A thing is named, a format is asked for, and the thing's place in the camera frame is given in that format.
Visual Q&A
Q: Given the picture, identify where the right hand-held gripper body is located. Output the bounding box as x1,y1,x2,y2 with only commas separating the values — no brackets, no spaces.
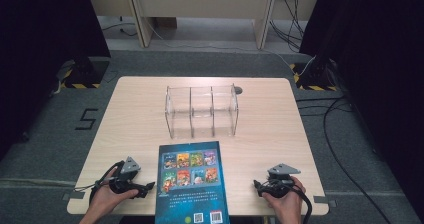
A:
264,163,302,199

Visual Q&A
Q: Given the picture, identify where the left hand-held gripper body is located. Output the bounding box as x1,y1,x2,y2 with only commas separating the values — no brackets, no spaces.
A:
108,156,142,195

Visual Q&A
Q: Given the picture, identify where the person's right hand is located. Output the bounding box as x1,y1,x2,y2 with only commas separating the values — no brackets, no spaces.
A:
261,176,307,224

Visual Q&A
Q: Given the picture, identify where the person's left hand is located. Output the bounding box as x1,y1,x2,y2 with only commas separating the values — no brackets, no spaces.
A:
87,170,140,219

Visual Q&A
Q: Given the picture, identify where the blue picture book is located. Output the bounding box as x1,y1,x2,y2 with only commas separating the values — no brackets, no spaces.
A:
154,140,231,224

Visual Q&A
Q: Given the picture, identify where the grey tape strip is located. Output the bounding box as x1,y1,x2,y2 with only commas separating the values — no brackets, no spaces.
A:
61,190,86,201
313,195,338,208

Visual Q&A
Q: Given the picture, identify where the clear acrylic book rack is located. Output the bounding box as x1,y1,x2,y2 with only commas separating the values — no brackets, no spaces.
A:
164,83,240,141

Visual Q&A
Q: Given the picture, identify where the stand base with hazard tape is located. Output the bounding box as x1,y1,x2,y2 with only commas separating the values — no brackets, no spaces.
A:
55,56,111,90
289,57,340,92

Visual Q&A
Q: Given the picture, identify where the black curtain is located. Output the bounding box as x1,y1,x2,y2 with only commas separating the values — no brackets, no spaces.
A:
299,0,424,215
0,0,112,160

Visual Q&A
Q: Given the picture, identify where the beige wooden desk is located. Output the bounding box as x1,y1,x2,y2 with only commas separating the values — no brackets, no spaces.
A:
84,0,323,50

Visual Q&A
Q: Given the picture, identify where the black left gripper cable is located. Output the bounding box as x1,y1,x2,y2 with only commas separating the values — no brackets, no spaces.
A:
73,160,126,214

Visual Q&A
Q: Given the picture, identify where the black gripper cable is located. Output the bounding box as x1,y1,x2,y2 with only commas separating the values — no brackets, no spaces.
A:
289,182,313,224
73,160,126,214

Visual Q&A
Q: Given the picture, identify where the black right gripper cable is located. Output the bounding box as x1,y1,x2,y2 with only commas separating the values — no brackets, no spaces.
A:
289,182,313,224

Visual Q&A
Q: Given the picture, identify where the long black floor cable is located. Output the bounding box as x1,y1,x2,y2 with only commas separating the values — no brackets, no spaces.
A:
295,95,393,224

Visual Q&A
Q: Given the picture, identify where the bundle of black power cables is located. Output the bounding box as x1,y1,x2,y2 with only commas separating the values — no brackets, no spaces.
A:
269,0,306,52

